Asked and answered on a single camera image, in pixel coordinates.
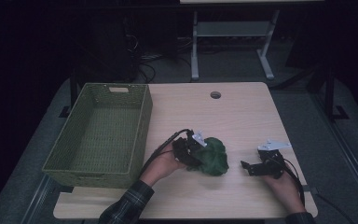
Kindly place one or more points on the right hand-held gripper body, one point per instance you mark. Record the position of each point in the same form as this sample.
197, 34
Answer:
272, 165

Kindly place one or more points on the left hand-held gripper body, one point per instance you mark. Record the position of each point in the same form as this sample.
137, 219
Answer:
185, 149

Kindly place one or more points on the person's left hand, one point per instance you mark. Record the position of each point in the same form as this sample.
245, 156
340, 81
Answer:
161, 165

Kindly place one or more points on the grey table edge bracket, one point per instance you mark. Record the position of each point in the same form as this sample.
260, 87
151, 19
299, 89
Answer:
309, 189

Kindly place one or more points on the green plush pet hoodie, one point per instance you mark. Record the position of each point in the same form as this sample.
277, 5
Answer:
214, 158

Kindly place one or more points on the green woven basket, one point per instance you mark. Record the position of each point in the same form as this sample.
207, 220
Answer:
74, 149

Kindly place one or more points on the grey metal stand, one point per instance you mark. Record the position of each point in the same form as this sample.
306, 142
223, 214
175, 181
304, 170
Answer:
233, 29

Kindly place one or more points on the person's right hand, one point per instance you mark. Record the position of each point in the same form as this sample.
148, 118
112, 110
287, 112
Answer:
284, 189

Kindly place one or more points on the black stand leg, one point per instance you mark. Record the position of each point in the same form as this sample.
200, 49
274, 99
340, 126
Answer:
73, 93
331, 93

